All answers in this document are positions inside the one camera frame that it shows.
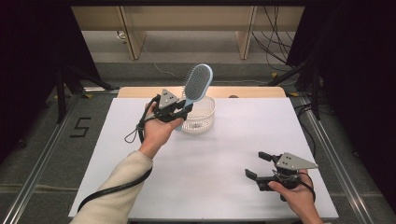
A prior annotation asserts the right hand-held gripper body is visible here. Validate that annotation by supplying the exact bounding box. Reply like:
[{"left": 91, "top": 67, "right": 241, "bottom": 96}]
[{"left": 256, "top": 151, "right": 319, "bottom": 203}]

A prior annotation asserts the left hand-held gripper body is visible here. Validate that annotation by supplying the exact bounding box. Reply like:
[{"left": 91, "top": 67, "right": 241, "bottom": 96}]
[{"left": 151, "top": 89, "right": 188, "bottom": 123}]

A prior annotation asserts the white slotted plastic basket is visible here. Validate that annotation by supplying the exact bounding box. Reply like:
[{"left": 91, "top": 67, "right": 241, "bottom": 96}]
[{"left": 180, "top": 94, "right": 217, "bottom": 135}]

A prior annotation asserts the light blue hairbrush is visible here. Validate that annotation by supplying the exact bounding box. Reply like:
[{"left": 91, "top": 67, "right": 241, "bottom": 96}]
[{"left": 174, "top": 63, "right": 215, "bottom": 133}]

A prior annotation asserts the person's left hand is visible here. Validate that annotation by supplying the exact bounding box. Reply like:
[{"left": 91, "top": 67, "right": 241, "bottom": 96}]
[{"left": 138, "top": 101, "right": 185, "bottom": 160}]

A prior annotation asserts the person's right hand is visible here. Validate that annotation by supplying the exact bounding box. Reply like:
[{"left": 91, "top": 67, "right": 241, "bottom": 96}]
[{"left": 267, "top": 169, "right": 317, "bottom": 217}]

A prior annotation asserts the white table cover sheet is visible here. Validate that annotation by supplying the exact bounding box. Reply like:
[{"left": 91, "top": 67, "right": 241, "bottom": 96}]
[{"left": 68, "top": 97, "right": 340, "bottom": 220}]

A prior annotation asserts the wooden table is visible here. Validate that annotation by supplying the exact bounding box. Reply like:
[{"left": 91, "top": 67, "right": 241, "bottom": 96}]
[{"left": 117, "top": 86, "right": 288, "bottom": 99}]

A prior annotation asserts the light wooden desk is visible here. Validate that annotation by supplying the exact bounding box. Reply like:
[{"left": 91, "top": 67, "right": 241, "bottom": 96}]
[{"left": 70, "top": 5, "right": 305, "bottom": 61}]

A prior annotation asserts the black tripod stand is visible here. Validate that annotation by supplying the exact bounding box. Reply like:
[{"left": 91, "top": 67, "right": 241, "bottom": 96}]
[
  {"left": 266, "top": 57, "right": 322, "bottom": 121},
  {"left": 55, "top": 64, "right": 120, "bottom": 125}
]

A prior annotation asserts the black curtain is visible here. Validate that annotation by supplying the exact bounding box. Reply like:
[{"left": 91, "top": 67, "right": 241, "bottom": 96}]
[
  {"left": 285, "top": 0, "right": 396, "bottom": 208},
  {"left": 0, "top": 0, "right": 102, "bottom": 164}
]

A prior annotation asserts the black floor cable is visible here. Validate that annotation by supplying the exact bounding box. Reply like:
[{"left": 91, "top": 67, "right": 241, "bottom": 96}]
[{"left": 293, "top": 103, "right": 318, "bottom": 159}]

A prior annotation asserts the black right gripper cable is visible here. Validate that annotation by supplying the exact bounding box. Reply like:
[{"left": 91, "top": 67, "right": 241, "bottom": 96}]
[{"left": 297, "top": 171, "right": 318, "bottom": 203}]

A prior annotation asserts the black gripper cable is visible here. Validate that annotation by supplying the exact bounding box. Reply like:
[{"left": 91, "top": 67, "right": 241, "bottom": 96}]
[
  {"left": 297, "top": 171, "right": 318, "bottom": 203},
  {"left": 77, "top": 94, "right": 162, "bottom": 214}
]

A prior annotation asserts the metal floor rail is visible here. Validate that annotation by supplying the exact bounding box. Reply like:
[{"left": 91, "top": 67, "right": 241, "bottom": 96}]
[
  {"left": 290, "top": 94, "right": 373, "bottom": 224},
  {"left": 0, "top": 92, "right": 86, "bottom": 224}
]

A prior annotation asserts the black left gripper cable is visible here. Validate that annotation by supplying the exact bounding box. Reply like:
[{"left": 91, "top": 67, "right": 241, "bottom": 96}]
[{"left": 77, "top": 94, "right": 162, "bottom": 214}]

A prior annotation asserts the bundle of black cables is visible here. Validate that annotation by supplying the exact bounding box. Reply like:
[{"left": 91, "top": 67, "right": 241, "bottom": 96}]
[{"left": 251, "top": 5, "right": 297, "bottom": 67}]

